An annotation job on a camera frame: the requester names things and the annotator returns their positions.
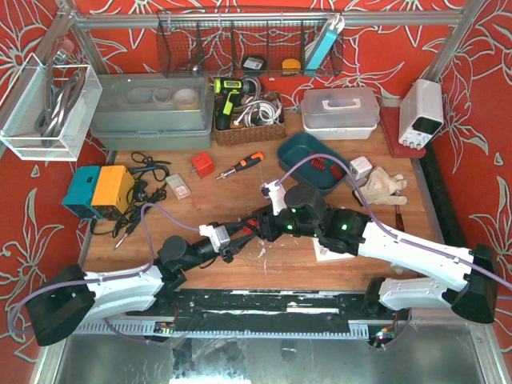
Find orange black screwdriver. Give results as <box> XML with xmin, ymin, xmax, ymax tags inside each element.
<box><xmin>216</xmin><ymin>152</ymin><xmax>265</xmax><ymax>180</ymax></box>

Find large red spring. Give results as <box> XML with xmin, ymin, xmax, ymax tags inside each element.
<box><xmin>242</xmin><ymin>218</ymin><xmax>258</xmax><ymax>234</ymax></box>

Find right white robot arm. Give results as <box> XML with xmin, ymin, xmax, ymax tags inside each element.
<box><xmin>255</xmin><ymin>182</ymin><xmax>499</xmax><ymax>324</ymax></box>

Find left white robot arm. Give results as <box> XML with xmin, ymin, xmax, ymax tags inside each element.
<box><xmin>26</xmin><ymin>218</ymin><xmax>258</xmax><ymax>346</ymax></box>

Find red spring in tray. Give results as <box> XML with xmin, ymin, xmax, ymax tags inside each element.
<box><xmin>330</xmin><ymin>164</ymin><xmax>343</xmax><ymax>180</ymax></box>
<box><xmin>310</xmin><ymin>157</ymin><xmax>326</xmax><ymax>172</ymax></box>

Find teal plastic tray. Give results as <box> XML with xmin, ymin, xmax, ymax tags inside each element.
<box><xmin>277</xmin><ymin>132</ymin><xmax>350</xmax><ymax>196</ymax></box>

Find soldering iron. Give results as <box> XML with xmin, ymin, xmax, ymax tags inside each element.
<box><xmin>114</xmin><ymin>226</ymin><xmax>134</xmax><ymax>250</ymax></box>

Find white peg board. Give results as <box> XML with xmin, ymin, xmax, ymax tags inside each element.
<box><xmin>312</xmin><ymin>238</ymin><xmax>354</xmax><ymax>262</ymax></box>

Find white cube adapter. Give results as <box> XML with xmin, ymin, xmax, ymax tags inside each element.
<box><xmin>350</xmin><ymin>156</ymin><xmax>373</xmax><ymax>181</ymax></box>

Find small clear screw box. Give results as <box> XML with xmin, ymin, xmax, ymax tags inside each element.
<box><xmin>166</xmin><ymin>174</ymin><xmax>191</xmax><ymax>200</ymax></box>

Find red cube adapter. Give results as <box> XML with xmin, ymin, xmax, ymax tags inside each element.
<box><xmin>190</xmin><ymin>152</ymin><xmax>215</xmax><ymax>178</ymax></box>

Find beige work glove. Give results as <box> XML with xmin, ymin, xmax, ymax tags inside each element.
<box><xmin>354</xmin><ymin>166</ymin><xmax>408</xmax><ymax>206</ymax></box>

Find brown wicker basket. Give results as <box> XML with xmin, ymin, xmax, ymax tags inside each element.
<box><xmin>213</xmin><ymin>91</ymin><xmax>286</xmax><ymax>146</ymax></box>

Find yellow soldering station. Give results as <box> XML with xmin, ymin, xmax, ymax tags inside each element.
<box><xmin>91</xmin><ymin>165</ymin><xmax>135</xmax><ymax>221</ymax></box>

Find small red screwdriver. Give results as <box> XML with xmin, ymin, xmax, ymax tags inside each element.
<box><xmin>394</xmin><ymin>205</ymin><xmax>405</xmax><ymax>231</ymax></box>

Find white plastic lidded box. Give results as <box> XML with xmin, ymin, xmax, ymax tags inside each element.
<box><xmin>301</xmin><ymin>87</ymin><xmax>380</xmax><ymax>141</ymax></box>

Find teal device box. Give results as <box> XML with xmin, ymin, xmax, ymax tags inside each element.
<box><xmin>62</xmin><ymin>166</ymin><xmax>102</xmax><ymax>219</ymax></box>

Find green black drill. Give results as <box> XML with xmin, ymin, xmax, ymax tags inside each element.
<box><xmin>213</xmin><ymin>78</ymin><xmax>256</xmax><ymax>131</ymax></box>

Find yellow tape measure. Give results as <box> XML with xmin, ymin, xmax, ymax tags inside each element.
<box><xmin>282</xmin><ymin>58</ymin><xmax>302</xmax><ymax>76</ymax></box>

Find grey plastic storage box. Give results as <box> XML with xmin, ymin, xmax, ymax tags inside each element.
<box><xmin>90</xmin><ymin>74</ymin><xmax>214</xmax><ymax>151</ymax></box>

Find white power supply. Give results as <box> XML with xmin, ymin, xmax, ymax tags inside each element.
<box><xmin>398</xmin><ymin>79</ymin><xmax>443</xmax><ymax>150</ymax></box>

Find blue white case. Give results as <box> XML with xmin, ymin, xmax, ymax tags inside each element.
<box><xmin>304</xmin><ymin>14</ymin><xmax>346</xmax><ymax>76</ymax></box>

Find clear acrylic box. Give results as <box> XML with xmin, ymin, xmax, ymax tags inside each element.
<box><xmin>1</xmin><ymin>54</ymin><xmax>102</xmax><ymax>162</ymax></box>

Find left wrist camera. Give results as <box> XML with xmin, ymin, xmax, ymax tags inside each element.
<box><xmin>198</xmin><ymin>224</ymin><xmax>230</xmax><ymax>253</ymax></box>

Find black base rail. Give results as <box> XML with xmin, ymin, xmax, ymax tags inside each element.
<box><xmin>126</xmin><ymin>287</ymin><xmax>413</xmax><ymax>335</ymax></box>

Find black tangled cables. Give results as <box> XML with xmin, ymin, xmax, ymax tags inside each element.
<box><xmin>90</xmin><ymin>150</ymin><xmax>173</xmax><ymax>241</ymax></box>

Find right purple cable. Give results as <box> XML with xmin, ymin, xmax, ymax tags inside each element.
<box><xmin>278</xmin><ymin>154</ymin><xmax>512</xmax><ymax>349</ymax></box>

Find purple cable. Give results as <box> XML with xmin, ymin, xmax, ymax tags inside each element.
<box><xmin>278</xmin><ymin>154</ymin><xmax>512</xmax><ymax>349</ymax></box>
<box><xmin>7</xmin><ymin>202</ymin><xmax>203</xmax><ymax>345</ymax></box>

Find white coiled cables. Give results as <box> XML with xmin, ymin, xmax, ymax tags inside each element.
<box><xmin>234</xmin><ymin>99</ymin><xmax>283</xmax><ymax>128</ymax></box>

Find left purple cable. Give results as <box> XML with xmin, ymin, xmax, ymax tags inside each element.
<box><xmin>7</xmin><ymin>202</ymin><xmax>203</xmax><ymax>345</ymax></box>

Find black wire basket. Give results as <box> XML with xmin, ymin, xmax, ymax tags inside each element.
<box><xmin>156</xmin><ymin>22</ymin><xmax>343</xmax><ymax>78</ymax></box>

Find grey coiled cable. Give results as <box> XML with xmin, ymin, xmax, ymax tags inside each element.
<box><xmin>34</xmin><ymin>63</ymin><xmax>87</xmax><ymax>147</ymax></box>

